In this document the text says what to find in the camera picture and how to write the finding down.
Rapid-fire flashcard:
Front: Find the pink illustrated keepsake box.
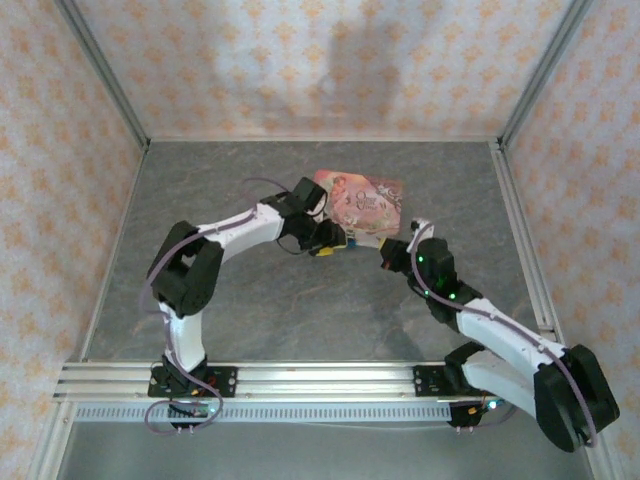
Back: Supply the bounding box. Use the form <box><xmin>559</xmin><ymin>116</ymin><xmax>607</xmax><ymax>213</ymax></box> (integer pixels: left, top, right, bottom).
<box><xmin>312</xmin><ymin>168</ymin><xmax>405</xmax><ymax>251</ymax></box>

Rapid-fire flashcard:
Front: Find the small green circuit board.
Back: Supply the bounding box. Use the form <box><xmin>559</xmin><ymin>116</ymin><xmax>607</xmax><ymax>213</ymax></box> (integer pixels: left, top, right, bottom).
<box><xmin>467</xmin><ymin>397</ymin><xmax>506</xmax><ymax>419</ymax></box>
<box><xmin>167</xmin><ymin>400</ymin><xmax>215</xmax><ymax>420</ymax></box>

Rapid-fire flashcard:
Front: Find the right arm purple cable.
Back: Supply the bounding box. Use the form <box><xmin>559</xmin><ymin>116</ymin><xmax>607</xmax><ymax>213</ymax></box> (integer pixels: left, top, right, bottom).
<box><xmin>409</xmin><ymin>222</ymin><xmax>599</xmax><ymax>449</ymax></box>

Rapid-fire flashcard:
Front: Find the aluminium frame side rail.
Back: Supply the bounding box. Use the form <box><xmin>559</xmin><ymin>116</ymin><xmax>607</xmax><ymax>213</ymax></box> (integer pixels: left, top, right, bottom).
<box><xmin>78</xmin><ymin>142</ymin><xmax>151</xmax><ymax>362</ymax></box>
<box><xmin>490</xmin><ymin>140</ymin><xmax>564</xmax><ymax>346</ymax></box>

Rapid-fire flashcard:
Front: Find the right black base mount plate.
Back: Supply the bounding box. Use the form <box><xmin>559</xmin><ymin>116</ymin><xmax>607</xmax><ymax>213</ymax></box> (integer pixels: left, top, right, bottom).
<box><xmin>412</xmin><ymin>364</ymin><xmax>454</xmax><ymax>399</ymax></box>

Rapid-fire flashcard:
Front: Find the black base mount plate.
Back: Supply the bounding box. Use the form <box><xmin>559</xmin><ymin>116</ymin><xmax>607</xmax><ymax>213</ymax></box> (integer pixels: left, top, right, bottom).
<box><xmin>412</xmin><ymin>364</ymin><xmax>454</xmax><ymax>399</ymax></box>
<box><xmin>148</xmin><ymin>365</ymin><xmax>239</xmax><ymax>400</ymax></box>

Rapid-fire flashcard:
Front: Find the aluminium base rail beam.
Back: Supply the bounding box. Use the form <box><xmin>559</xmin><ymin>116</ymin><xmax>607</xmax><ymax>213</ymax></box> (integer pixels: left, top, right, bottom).
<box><xmin>52</xmin><ymin>360</ymin><xmax>536</xmax><ymax>402</ymax></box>

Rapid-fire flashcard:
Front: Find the grey slotted cable duct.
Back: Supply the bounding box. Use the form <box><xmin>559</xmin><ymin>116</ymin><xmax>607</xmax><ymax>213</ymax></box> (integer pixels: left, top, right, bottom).
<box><xmin>74</xmin><ymin>403</ymin><xmax>454</xmax><ymax>424</ymax></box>

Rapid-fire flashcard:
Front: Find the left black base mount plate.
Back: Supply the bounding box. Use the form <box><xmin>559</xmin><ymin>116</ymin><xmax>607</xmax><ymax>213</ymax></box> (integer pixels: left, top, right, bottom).
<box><xmin>148</xmin><ymin>365</ymin><xmax>239</xmax><ymax>400</ymax></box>

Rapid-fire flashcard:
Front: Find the aluminium frame post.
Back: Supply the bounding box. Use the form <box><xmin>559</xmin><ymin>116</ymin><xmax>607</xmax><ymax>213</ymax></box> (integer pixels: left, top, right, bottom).
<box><xmin>498</xmin><ymin>0</ymin><xmax>597</xmax><ymax>149</ymax></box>
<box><xmin>55</xmin><ymin>0</ymin><xmax>151</xmax><ymax>152</ymax></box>

